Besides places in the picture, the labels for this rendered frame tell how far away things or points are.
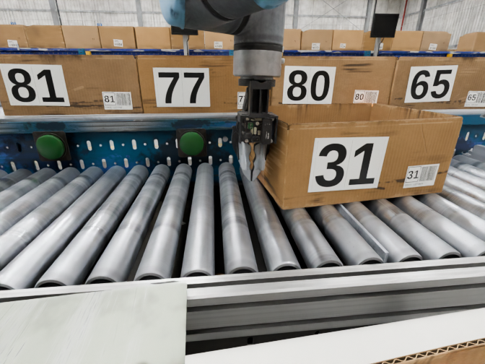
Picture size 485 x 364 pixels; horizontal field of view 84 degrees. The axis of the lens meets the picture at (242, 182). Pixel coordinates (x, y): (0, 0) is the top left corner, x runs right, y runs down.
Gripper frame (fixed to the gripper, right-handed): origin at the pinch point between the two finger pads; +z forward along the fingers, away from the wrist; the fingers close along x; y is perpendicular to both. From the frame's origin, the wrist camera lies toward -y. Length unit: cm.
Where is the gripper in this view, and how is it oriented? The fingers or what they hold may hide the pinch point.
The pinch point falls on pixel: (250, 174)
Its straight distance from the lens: 60.8
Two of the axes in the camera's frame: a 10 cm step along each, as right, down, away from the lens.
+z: -0.3, 9.3, 3.6
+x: 9.9, -0.1, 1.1
